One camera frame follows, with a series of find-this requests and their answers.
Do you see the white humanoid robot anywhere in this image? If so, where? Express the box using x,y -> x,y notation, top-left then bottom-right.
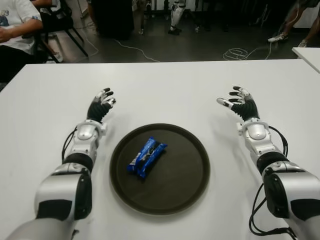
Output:
167,0 -> 187,36

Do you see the black chair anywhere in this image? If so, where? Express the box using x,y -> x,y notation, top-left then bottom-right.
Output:
34,0 -> 89,63

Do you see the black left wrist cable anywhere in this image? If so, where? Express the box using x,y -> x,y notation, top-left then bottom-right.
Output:
61,126 -> 78,163

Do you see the person in dark shorts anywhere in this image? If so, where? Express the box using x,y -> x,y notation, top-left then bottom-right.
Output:
267,0 -> 320,48

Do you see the white tangled floor cable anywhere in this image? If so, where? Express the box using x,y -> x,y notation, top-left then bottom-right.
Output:
223,41 -> 273,61

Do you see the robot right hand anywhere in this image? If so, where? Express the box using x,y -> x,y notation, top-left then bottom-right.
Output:
216,85 -> 260,123

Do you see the seated person in white shirt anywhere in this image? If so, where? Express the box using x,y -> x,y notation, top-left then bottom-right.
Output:
0,0 -> 47,83

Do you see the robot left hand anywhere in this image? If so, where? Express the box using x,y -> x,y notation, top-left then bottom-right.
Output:
86,87 -> 117,124

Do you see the round brown tray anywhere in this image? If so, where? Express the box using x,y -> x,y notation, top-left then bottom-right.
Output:
109,123 -> 211,215

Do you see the black wheeled gantry frame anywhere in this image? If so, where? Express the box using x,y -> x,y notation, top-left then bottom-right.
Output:
136,0 -> 202,36

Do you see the grey folding stand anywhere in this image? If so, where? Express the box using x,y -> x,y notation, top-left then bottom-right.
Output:
249,4 -> 272,28

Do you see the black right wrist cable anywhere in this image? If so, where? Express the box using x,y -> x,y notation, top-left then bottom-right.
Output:
269,126 -> 290,158

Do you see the white side table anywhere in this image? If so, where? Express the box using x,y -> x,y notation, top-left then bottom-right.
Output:
291,46 -> 320,75

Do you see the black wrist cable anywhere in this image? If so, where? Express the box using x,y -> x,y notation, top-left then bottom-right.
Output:
269,126 -> 290,158
61,126 -> 78,163

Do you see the blue Oreo cookie pack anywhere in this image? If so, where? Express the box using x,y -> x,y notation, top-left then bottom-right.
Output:
126,136 -> 168,179

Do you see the black right elbow cable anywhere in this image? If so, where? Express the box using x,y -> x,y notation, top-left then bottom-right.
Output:
248,183 -> 297,238

